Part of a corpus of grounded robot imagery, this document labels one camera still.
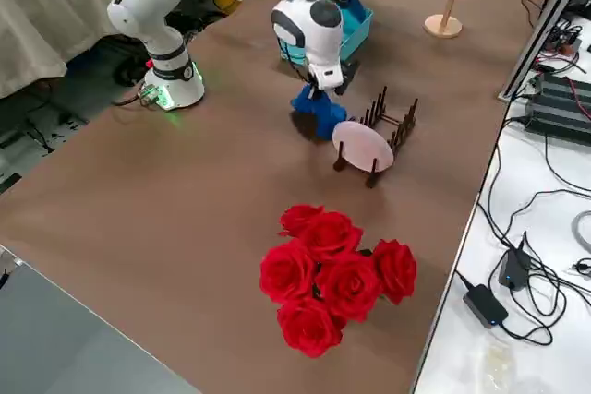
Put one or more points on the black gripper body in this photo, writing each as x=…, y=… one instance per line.
x=349, y=75

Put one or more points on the pale round plate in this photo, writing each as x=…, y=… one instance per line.
x=362, y=147

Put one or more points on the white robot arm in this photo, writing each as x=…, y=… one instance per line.
x=143, y=20

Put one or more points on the cyan plastic box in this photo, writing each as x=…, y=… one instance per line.
x=355, y=27

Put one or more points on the dark wooden dish rack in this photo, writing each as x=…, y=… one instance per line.
x=406, y=122

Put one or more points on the red rose bouquet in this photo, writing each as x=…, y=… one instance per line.
x=332, y=274

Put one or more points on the black ribbed power supply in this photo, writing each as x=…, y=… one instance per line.
x=561, y=85
x=558, y=124

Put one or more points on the black power adapter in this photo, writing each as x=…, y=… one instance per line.
x=512, y=269

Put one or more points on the black power brick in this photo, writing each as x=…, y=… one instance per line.
x=485, y=306

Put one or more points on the white side table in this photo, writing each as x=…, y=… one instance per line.
x=461, y=357

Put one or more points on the beige curtain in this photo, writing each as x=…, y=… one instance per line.
x=37, y=20

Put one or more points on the grey flat panel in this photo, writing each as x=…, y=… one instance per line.
x=55, y=338

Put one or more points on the aluminium camera post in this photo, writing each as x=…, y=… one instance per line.
x=540, y=29

